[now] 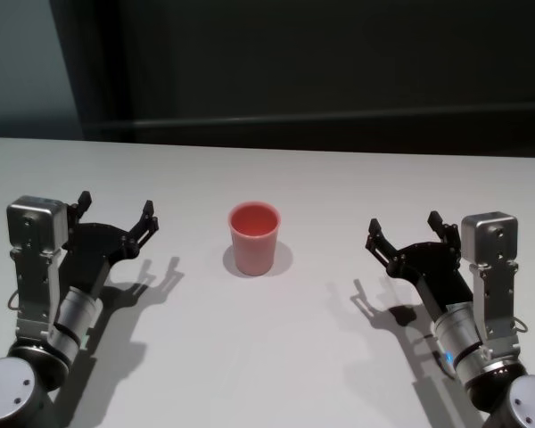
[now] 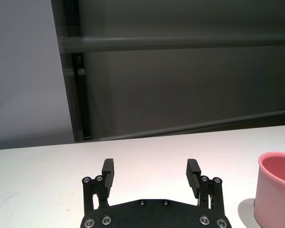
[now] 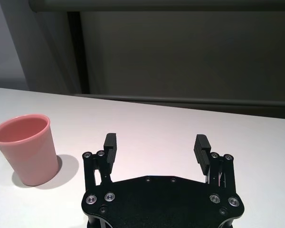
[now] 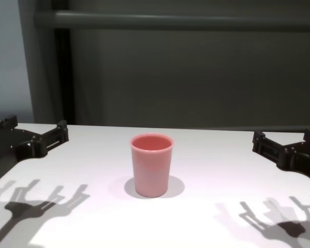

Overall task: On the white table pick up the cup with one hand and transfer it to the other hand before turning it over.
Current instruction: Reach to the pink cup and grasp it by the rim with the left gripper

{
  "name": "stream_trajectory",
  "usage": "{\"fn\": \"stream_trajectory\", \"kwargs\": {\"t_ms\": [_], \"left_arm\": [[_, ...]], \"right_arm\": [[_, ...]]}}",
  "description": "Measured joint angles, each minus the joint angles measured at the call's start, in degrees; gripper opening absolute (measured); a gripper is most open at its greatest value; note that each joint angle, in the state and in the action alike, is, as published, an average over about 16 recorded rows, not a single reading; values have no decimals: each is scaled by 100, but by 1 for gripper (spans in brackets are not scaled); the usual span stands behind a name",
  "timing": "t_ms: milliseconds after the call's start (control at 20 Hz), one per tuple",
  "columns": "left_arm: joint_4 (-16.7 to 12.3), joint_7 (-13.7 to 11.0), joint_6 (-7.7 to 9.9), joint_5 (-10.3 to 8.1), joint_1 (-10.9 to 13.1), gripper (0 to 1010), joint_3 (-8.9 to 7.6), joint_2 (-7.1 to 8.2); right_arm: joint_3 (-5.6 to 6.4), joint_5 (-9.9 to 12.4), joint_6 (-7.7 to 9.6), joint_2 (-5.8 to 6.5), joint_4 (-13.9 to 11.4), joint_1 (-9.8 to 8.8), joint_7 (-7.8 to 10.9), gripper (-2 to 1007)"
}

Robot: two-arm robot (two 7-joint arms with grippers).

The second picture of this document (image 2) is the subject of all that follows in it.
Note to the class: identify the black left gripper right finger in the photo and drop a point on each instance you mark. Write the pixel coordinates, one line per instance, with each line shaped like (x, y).
(192, 178)

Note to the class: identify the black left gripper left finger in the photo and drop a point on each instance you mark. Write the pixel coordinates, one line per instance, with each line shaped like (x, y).
(108, 180)

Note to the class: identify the pink plastic cup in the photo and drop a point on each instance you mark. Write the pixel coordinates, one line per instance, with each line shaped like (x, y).
(273, 190)

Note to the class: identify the thick grey horizontal bar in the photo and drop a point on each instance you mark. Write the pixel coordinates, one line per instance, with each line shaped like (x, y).
(180, 44)

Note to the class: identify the black vertical post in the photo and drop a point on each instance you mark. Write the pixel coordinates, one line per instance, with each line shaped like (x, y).
(82, 95)

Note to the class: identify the grey frame upright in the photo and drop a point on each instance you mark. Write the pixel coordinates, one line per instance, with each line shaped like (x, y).
(64, 71)

